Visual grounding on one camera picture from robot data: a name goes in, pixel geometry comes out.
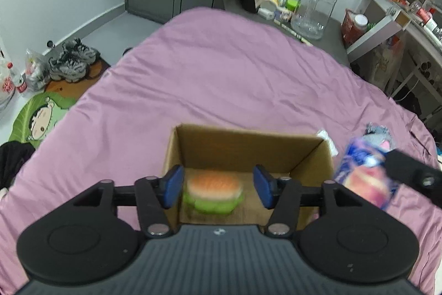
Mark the black cloth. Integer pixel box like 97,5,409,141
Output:
0,141,37,190

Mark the green cartoon floor mat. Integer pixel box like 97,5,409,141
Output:
7,91,78,150

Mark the brown door mat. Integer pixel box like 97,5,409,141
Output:
45,58,111,95

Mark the blue pink snack packet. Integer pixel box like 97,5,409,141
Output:
333,136,401,211

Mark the clear plastic bag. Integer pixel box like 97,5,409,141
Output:
24,49,49,92

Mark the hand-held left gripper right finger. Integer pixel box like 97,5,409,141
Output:
253,164,367,237

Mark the grey sneaker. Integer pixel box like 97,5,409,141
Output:
62,38,101,65
48,53,88,83

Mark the beige paper bag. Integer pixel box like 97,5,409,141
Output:
371,39,404,88

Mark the white desk shelf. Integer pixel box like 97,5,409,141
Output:
346,0,442,123

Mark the white red plastic bag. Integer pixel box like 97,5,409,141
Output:
0,49,16,112

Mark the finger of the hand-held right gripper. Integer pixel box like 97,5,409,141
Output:
383,149,442,209

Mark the burger plush toy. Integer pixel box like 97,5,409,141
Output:
182,170,244,215

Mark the brown cardboard box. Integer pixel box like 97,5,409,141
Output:
162,123,335,226

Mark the long white stick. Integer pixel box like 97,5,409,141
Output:
280,24,313,47

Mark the white plastic wrapper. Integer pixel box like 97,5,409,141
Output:
317,129,339,156

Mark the large clear water jug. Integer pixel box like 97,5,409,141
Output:
291,0,338,40

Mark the purple bed sheet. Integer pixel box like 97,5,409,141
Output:
0,6,442,295

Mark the red plastic basket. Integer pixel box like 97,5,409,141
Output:
341,9,368,47

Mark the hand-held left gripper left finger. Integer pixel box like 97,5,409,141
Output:
72,164,185,237

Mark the plastic bottle red label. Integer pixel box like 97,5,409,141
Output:
7,63,27,97

